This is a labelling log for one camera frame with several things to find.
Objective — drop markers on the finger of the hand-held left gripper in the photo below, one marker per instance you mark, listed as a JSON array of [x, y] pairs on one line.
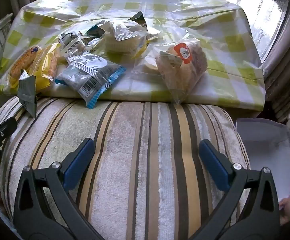
[[6, 127]]

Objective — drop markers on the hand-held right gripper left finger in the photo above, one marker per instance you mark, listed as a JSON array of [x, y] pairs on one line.
[[78, 165]]

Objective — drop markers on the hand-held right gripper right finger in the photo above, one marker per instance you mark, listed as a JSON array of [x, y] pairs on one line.
[[213, 165]]

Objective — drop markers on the dark green snack packet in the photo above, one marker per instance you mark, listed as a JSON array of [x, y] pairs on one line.
[[138, 18], [27, 92]]

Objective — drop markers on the white plastic container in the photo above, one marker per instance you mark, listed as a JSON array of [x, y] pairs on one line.
[[264, 150]]

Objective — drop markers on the yellow trimmed clear bread packet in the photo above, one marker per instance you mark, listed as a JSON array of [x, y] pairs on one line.
[[125, 40]]

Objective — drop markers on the striped beige sofa cushion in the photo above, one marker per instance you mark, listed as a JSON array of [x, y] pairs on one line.
[[140, 142]]

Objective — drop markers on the orange crispy snack packet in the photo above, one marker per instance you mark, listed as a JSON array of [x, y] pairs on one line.
[[22, 60]]

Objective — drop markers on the yellow snack packet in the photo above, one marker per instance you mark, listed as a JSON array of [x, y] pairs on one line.
[[46, 65]]

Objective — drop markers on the person's bare leg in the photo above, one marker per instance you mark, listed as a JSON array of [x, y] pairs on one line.
[[288, 210]]

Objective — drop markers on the blue edged clear snack packet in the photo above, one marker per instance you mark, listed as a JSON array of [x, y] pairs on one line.
[[90, 72]]

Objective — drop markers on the orange label bread packet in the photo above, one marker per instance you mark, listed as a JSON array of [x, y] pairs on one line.
[[184, 67]]

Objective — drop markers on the black white printed snack packet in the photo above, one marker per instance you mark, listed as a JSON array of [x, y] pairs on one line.
[[71, 42]]

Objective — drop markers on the clear pale cake packet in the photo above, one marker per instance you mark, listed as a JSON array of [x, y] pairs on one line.
[[146, 66]]

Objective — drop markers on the beige small snack packet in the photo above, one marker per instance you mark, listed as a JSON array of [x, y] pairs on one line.
[[92, 43]]

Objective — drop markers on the teal white small packet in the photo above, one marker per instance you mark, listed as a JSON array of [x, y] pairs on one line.
[[96, 28]]

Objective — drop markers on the yellow white checkered tablecloth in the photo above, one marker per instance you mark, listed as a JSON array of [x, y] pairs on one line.
[[209, 17]]

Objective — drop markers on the sheer patterned curtain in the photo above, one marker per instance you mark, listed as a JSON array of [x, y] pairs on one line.
[[254, 2]]

